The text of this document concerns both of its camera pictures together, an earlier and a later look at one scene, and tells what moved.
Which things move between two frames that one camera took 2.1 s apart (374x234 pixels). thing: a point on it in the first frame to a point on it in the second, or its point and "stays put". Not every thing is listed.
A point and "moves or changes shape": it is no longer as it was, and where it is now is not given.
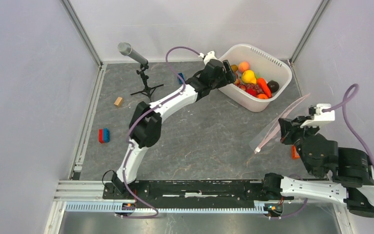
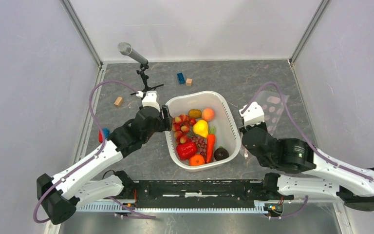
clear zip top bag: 271,135 moves or changes shape
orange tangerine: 262,96 to 196,160
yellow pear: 248,76 to 200,128
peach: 243,66 to 208,114
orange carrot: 264,86 to 211,142
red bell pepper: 252,91 to 185,150
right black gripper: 289,126 to 262,125
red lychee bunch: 237,83 to 181,125
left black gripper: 228,78 to 166,124
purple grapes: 254,86 to 201,145
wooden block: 118,101 stays put
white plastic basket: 262,62 to 226,129
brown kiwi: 234,68 to 195,113
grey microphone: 125,48 stays put
